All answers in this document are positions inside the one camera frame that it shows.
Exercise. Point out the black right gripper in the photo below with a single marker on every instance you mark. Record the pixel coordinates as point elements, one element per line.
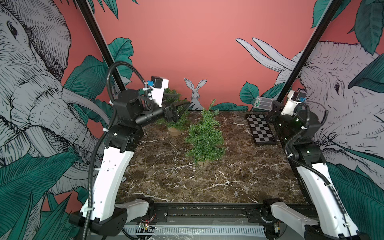
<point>277,108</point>

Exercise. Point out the small green christmas tree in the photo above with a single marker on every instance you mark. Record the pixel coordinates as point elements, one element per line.
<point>206,138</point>

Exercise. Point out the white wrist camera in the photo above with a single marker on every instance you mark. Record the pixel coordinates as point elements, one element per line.
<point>155,88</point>
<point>294,98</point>

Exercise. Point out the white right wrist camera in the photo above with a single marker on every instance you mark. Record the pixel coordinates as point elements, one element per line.
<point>294,98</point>

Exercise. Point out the large tree wooden base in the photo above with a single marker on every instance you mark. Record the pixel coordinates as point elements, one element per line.
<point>174,132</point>

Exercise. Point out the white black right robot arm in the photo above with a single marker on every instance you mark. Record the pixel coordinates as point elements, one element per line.
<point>296,124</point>

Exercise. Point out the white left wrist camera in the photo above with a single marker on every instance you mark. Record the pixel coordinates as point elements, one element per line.
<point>155,88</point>

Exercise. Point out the black frame post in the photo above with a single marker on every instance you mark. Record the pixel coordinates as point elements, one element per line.
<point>93,26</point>
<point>325,20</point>

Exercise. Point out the white slotted cable tray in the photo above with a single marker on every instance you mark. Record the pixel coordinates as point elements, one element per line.
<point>185,231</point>

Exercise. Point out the large green christmas tree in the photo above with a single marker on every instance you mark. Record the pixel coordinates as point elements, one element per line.
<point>173,99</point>

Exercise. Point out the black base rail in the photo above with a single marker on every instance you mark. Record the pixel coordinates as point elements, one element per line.
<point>263,214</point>

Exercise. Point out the black frame post right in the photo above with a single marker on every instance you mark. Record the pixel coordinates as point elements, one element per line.
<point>325,20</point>

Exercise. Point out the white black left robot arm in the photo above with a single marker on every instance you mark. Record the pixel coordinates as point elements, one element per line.
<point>114,150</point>

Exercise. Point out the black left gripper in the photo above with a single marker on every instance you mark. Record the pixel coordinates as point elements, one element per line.
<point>174,116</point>

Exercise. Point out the small tree wooden base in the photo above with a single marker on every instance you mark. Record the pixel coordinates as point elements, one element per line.
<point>203,163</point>

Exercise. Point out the clear battery box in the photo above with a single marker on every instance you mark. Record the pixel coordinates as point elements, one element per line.
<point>262,103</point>

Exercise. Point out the black white chessboard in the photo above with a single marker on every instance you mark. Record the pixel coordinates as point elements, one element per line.
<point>260,130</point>

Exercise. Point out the black frame post left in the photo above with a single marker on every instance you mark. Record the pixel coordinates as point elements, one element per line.
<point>93,26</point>

